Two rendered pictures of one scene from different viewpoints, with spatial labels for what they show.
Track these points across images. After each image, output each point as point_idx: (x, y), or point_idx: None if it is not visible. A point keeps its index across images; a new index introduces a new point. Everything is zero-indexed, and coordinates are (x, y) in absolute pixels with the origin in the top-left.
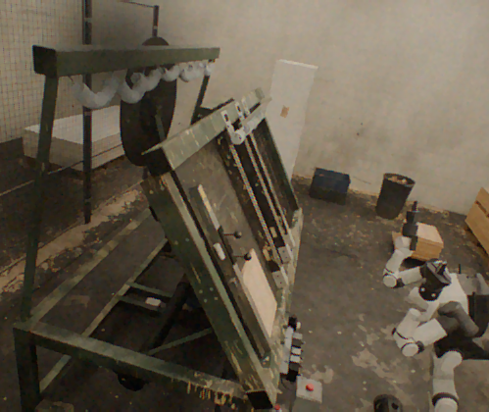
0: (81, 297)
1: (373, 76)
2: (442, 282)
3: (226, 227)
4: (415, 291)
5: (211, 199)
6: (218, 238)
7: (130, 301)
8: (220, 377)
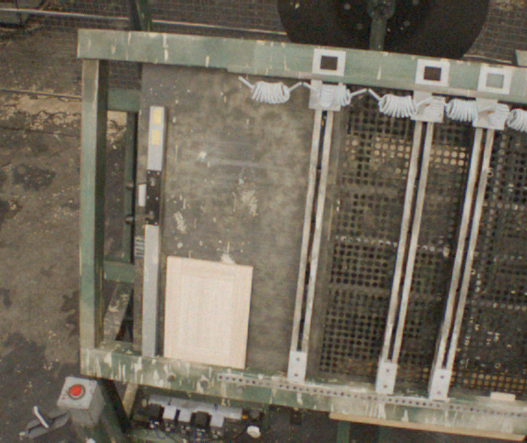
0: (369, 220)
1: None
2: (29, 424)
3: (208, 195)
4: (88, 441)
5: (199, 143)
6: None
7: (356, 261)
8: (280, 413)
